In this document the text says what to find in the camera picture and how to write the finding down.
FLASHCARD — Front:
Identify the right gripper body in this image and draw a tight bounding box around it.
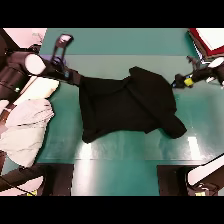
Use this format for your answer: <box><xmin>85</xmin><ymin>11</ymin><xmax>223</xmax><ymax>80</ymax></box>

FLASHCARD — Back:
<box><xmin>172</xmin><ymin>73</ymin><xmax>195</xmax><ymax>90</ymax></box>

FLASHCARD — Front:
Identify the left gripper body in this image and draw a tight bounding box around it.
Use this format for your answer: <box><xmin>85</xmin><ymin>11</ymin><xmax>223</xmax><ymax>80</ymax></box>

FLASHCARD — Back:
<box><xmin>61</xmin><ymin>67</ymin><xmax>83</xmax><ymax>88</ymax></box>

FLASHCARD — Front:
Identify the black T-shirt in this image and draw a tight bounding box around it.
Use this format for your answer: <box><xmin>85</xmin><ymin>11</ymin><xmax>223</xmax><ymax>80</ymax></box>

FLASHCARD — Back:
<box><xmin>78</xmin><ymin>65</ymin><xmax>188</xmax><ymax>145</ymax></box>

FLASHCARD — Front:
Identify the cream garment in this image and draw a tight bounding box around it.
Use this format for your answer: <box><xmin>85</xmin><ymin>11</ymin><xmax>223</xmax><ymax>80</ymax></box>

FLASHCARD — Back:
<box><xmin>13</xmin><ymin>76</ymin><xmax>61</xmax><ymax>107</ymax></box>

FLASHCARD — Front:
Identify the red garment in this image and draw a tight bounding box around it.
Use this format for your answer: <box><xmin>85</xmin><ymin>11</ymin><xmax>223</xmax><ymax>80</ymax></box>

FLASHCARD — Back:
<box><xmin>188</xmin><ymin>28</ymin><xmax>224</xmax><ymax>58</ymax></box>

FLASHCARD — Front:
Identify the folded white garment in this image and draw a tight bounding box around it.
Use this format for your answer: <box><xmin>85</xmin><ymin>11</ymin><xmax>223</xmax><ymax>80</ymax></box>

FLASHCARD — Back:
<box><xmin>195</xmin><ymin>28</ymin><xmax>224</xmax><ymax>51</ymax></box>

